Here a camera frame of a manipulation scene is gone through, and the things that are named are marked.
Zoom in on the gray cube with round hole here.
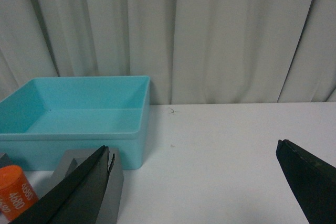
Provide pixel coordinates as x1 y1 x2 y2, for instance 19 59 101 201
0 153 14 168

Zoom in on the white pleated curtain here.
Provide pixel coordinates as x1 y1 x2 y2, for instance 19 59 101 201
1 0 335 104

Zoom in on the orange cylinder with white digits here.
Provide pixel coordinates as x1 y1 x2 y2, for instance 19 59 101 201
1 165 39 221

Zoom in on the gray block with square recess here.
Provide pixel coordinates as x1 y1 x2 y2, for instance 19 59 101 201
49 148 124 223

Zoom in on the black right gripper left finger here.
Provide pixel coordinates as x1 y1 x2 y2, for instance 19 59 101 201
12 146 116 223

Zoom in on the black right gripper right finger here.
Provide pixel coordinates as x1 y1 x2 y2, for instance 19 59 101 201
276 140 335 223

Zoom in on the light blue plastic box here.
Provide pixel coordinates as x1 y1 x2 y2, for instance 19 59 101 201
1 76 150 170

